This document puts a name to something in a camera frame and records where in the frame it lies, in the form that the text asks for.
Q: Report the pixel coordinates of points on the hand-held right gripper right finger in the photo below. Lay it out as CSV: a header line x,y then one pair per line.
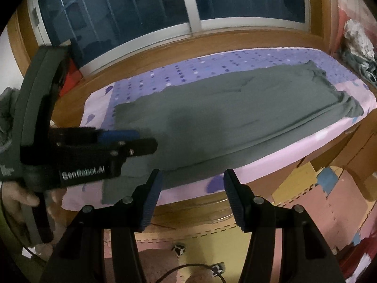
x,y
235,200

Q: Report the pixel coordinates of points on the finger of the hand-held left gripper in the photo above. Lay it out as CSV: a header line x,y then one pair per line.
x,y
141,146
117,135

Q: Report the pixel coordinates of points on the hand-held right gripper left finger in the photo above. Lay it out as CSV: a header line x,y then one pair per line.
x,y
151,200

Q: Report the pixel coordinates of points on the person's left hand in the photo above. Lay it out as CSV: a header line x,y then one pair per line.
x,y
14,197

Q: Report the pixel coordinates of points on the black white patterned slipper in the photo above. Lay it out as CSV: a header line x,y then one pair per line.
x,y
218,268
179,249

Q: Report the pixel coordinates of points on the wooden window bench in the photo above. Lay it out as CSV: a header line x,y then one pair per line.
x,y
123,64

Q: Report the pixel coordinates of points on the red box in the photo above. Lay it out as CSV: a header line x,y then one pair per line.
x,y
70,78

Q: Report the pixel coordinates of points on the purple dotted bed sheet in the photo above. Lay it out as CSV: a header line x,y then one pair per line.
x,y
176,70

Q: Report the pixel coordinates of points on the person's right leg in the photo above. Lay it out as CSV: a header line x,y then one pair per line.
x,y
200,277

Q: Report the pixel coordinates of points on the white framed window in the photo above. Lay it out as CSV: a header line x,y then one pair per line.
x,y
132,11

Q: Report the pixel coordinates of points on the crumpled grey cloth pile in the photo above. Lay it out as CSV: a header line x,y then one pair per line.
x,y
359,50

